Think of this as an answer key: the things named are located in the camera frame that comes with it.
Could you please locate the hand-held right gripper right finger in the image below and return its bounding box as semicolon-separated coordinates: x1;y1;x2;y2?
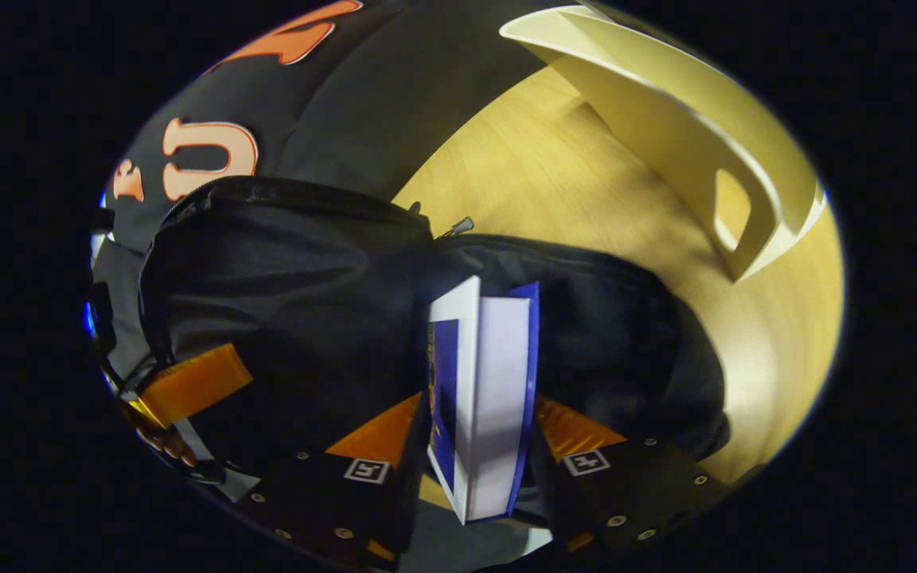
534;395;732;555

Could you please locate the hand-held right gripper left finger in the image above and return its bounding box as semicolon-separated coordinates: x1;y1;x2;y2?
236;392;431;571

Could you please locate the black schoolbag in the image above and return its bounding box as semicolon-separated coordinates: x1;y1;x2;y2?
139;175;732;510

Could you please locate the blue cover book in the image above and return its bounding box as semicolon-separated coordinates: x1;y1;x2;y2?
427;275;541;524

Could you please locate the cream plastic bookshelf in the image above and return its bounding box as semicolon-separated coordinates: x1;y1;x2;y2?
500;4;827;283

